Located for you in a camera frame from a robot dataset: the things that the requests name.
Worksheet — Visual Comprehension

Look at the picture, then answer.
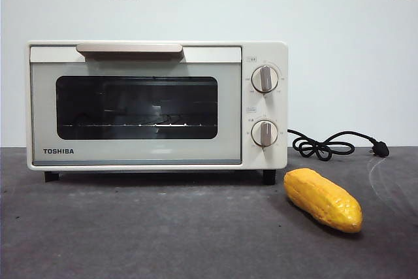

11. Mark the glass oven door with handle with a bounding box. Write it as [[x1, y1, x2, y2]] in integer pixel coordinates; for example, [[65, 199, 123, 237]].
[[29, 42, 243, 165]]

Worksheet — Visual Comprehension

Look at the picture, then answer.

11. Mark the yellow corn cob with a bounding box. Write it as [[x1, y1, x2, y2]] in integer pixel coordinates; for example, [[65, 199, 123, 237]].
[[283, 167, 363, 235]]

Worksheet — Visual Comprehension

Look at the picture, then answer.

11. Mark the cream oven knob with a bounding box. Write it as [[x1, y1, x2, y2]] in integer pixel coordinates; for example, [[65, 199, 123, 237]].
[[251, 65, 280, 94], [251, 120, 279, 148]]

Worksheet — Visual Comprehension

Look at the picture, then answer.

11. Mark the cream Toshiba toaster oven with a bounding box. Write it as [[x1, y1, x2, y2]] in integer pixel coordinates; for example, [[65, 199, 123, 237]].
[[25, 41, 289, 186]]

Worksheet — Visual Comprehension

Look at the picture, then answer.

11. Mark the metal wire oven rack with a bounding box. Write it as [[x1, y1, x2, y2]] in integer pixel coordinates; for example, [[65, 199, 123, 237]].
[[61, 122, 218, 129]]

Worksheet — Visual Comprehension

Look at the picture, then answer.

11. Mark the black power cable with plug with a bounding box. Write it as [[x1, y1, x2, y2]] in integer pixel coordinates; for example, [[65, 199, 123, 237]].
[[287, 128, 391, 161]]

